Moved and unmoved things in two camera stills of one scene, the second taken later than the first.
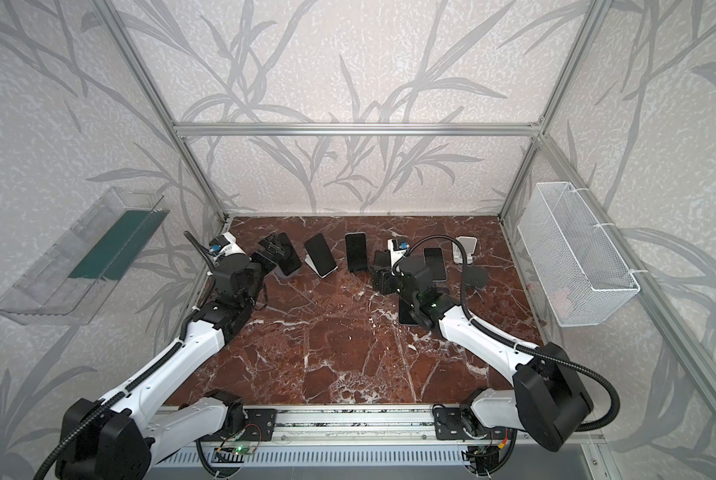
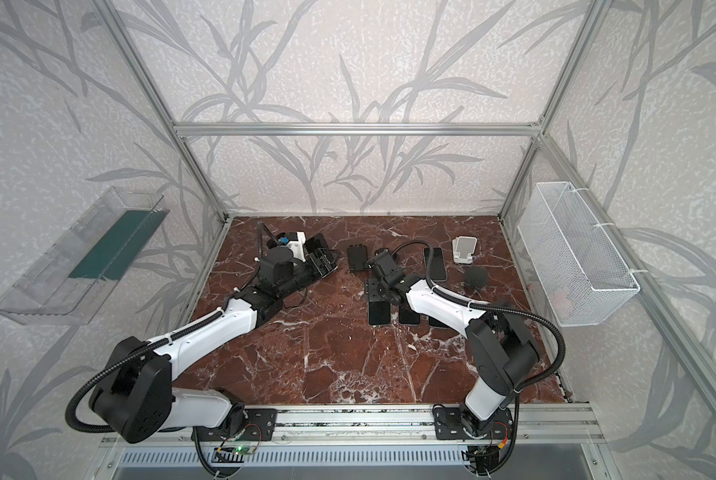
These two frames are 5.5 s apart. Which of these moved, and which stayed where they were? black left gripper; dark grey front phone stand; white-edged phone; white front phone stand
Moved: black left gripper
Stayed: white front phone stand; dark grey front phone stand; white-edged phone
